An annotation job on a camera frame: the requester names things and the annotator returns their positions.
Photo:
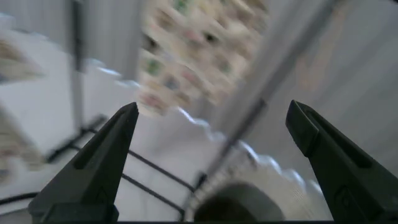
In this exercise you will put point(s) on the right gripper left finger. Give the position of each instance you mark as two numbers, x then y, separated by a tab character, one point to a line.
90	177

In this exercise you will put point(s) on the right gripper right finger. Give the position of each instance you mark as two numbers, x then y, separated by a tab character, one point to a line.
348	180

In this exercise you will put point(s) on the cream printed shorts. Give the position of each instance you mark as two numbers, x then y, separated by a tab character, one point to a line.
199	53

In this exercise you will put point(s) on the white laundry basket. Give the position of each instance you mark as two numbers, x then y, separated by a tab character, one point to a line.
295	186

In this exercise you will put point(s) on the black clothes rack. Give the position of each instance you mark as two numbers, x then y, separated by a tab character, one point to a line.
77	62

